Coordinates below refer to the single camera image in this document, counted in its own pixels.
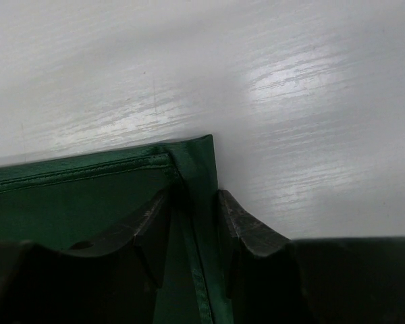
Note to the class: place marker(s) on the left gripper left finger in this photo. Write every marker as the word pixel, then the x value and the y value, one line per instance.
pixel 113 277

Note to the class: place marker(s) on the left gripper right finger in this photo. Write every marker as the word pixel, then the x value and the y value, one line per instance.
pixel 272 279

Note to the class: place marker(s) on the dark green cloth napkin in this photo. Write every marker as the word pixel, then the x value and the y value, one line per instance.
pixel 61 202

